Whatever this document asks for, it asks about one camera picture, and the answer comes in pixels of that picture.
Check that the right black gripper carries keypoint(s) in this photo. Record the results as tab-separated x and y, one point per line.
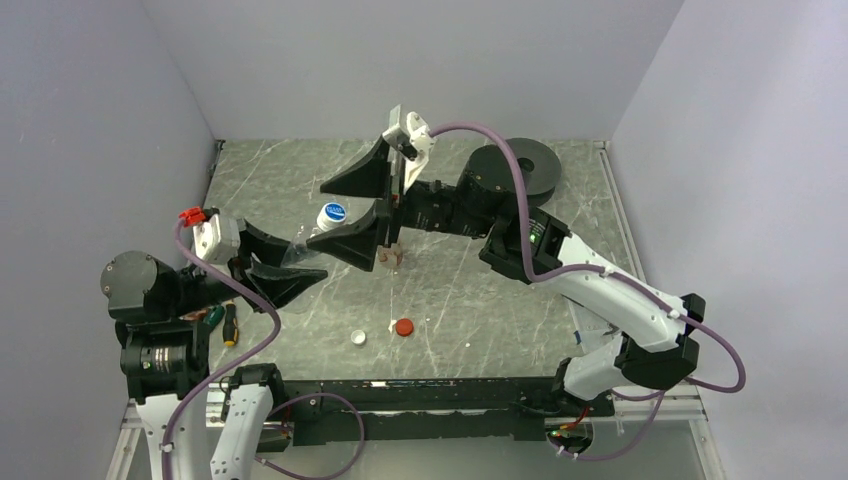
370	176

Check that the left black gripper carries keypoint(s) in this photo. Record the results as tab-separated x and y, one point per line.
277	284

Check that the clear bottle blue white cap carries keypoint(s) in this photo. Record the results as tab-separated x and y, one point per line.
330	216

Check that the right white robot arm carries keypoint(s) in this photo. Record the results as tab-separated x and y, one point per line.
502	204

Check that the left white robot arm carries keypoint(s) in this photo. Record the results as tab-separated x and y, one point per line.
165	348

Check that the yellow black screwdriver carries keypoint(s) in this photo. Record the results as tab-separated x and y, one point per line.
230	331

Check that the black filament spool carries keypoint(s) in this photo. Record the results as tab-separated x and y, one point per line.
541	169

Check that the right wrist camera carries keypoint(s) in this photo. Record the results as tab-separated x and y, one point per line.
410	136

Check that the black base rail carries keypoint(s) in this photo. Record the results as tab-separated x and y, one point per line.
520	408

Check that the aluminium frame rail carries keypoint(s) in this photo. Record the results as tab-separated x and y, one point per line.
681	403

